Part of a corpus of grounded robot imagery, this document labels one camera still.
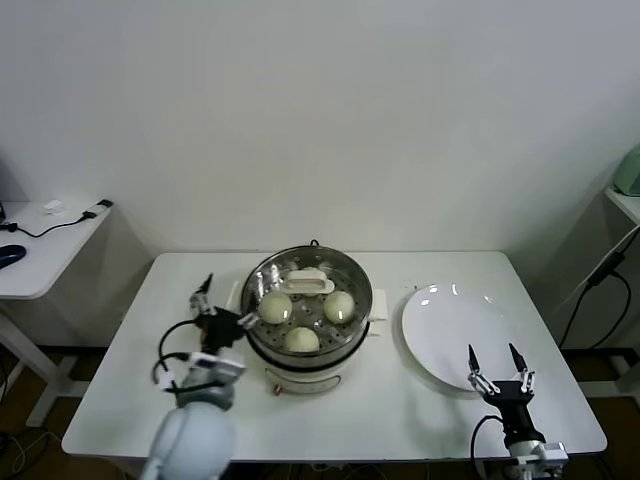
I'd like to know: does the glass lid with white handle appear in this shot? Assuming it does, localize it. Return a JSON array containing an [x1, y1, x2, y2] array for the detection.
[[244, 248, 372, 351]]

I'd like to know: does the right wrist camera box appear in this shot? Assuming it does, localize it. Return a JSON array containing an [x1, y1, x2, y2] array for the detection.
[[519, 439, 570, 470]]

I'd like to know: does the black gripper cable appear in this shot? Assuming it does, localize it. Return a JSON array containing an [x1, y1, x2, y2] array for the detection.
[[152, 317, 211, 396], [470, 414, 506, 480]]

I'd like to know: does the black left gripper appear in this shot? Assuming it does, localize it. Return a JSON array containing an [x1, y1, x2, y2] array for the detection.
[[188, 272, 259, 352]]

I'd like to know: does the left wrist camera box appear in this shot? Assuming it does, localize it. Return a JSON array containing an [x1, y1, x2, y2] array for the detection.
[[189, 351, 247, 382]]

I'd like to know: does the black power adapter cable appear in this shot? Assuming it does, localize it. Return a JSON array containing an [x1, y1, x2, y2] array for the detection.
[[558, 252, 632, 351]]

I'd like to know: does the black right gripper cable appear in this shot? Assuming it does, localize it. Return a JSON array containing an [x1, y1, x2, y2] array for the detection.
[[470, 414, 506, 480]]

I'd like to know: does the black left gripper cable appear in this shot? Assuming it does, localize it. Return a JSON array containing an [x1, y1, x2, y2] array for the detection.
[[152, 317, 211, 396]]

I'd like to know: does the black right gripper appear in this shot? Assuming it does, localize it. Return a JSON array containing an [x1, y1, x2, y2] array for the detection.
[[467, 342, 545, 444]]

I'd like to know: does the white wall shelf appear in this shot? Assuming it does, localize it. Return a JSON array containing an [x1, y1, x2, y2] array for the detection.
[[0, 199, 115, 429]]

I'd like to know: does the black desk cable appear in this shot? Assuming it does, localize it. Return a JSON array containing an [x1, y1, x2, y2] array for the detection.
[[0, 199, 114, 239]]

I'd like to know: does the white side table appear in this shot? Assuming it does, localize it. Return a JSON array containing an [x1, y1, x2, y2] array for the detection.
[[554, 184, 640, 396]]

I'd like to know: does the stainless steel steamer basket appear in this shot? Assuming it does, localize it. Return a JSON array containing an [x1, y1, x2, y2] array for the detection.
[[227, 244, 390, 364]]

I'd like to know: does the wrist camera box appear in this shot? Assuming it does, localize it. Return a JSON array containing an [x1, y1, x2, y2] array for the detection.
[[519, 439, 570, 470], [189, 351, 247, 382]]

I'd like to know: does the white steamed baozi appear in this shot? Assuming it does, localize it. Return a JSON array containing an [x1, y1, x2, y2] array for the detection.
[[283, 326, 321, 355], [323, 291, 357, 324], [294, 266, 327, 299], [258, 292, 294, 325]]

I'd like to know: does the pale green appliance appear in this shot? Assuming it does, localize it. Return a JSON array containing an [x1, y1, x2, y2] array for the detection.
[[612, 147, 640, 197]]

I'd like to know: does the white electric cooker base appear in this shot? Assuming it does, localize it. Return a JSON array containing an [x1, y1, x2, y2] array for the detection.
[[225, 299, 386, 397]]

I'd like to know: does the white round plate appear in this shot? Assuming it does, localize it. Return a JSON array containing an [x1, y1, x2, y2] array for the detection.
[[401, 283, 525, 392]]

